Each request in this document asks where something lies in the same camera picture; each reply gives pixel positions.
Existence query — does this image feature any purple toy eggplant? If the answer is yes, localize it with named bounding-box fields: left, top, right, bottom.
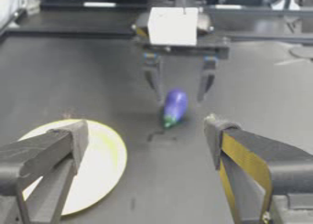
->
left=161, top=87, right=189, bottom=130

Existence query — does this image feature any yellow round plate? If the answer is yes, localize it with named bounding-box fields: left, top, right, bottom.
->
left=17, top=118, right=128, bottom=217

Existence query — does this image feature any white label strip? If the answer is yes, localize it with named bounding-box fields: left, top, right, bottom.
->
left=81, top=1, right=117, bottom=8
left=213, top=4, right=246, bottom=10

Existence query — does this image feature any grey round pad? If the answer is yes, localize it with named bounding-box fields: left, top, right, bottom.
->
left=288, top=46, right=313, bottom=59

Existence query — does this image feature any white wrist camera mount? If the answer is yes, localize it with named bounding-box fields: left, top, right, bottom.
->
left=147, top=6, right=200, bottom=47

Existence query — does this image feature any black metal frame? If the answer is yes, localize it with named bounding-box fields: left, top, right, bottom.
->
left=0, top=0, right=313, bottom=47

